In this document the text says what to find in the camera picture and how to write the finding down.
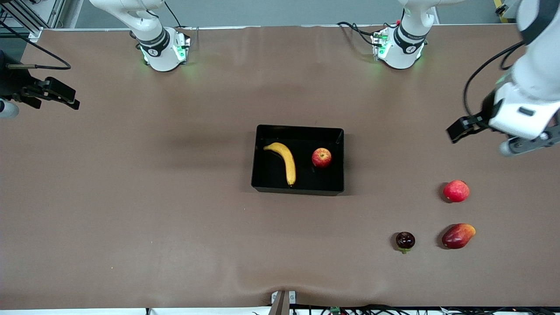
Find red yellow striped apple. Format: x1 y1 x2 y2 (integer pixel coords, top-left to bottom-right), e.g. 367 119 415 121
311 147 333 169

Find yellow banana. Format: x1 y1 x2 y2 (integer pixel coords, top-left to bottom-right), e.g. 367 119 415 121
263 142 297 187

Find black plastic box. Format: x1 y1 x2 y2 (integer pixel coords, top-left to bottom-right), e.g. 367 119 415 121
251 124 345 196

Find plain red apple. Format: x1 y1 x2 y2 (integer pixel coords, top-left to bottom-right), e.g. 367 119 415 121
443 180 470 203

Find red mango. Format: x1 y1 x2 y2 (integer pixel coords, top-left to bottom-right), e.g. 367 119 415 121
441 223 476 250

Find dark purple mangosteen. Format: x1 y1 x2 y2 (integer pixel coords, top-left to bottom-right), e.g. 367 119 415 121
395 231 416 255

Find metal table edge clamp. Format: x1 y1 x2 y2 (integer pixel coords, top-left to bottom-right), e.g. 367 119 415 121
269 290 298 315

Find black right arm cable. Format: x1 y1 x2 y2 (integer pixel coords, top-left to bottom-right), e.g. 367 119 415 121
0 21 72 71

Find aluminium frame rails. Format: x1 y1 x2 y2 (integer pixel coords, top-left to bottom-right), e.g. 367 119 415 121
0 0 67 43

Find aluminium frame with yellow part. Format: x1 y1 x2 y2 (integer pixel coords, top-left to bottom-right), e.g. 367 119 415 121
493 0 522 23

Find thin black base cable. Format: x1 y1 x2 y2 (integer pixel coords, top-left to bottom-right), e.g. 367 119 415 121
164 0 185 29

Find black base power cable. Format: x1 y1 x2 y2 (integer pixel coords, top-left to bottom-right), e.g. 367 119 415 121
336 21 386 47

